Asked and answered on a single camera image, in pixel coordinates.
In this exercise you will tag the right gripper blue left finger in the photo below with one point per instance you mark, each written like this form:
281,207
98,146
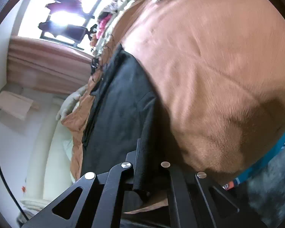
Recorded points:
110,194

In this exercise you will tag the brown blanket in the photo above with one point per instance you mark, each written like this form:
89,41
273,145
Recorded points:
218,67

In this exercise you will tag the cream cloth on wall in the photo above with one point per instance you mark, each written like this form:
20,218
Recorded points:
16,105

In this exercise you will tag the hanging dark garment left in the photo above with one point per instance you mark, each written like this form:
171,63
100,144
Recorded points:
72,32

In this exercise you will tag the black shirt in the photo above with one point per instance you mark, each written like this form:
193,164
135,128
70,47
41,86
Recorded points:
127,115

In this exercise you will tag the grey plush toy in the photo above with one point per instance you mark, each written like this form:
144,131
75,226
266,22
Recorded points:
70,102

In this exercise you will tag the pink left curtain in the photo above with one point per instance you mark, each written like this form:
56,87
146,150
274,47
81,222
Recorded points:
46,66

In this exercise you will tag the cream bed headboard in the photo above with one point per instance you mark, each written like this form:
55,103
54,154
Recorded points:
48,173

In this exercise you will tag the pale green pillow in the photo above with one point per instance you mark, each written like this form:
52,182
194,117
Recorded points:
68,144

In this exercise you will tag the plush toys on windowsill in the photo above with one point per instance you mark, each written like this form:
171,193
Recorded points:
101,32

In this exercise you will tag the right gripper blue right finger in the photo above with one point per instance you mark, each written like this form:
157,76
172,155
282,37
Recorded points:
179,202

